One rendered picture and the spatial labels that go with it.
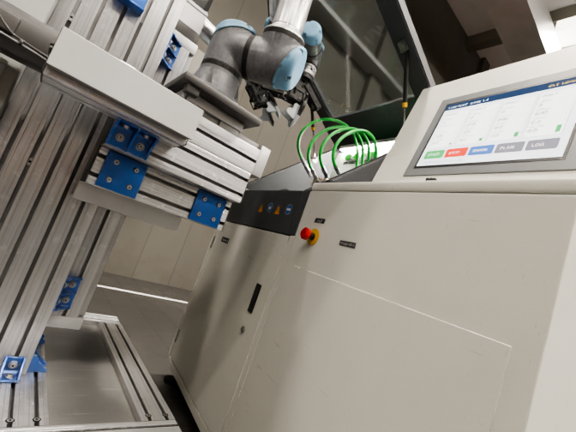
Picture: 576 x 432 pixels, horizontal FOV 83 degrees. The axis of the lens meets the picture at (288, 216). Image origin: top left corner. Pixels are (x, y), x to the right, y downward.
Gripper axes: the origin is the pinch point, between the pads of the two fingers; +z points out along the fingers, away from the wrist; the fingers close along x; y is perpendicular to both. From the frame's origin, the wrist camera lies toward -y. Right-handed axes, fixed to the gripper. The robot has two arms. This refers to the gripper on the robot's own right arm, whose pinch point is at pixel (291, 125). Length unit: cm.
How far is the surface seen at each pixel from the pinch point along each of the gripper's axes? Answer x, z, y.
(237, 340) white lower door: 11, 82, -3
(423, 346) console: 76, 57, -3
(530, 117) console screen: 69, -7, -32
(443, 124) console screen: 43, -10, -33
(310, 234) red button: 35, 41, -1
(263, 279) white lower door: 14, 59, -3
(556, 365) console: 93, 52, -9
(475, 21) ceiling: -279, -526, -446
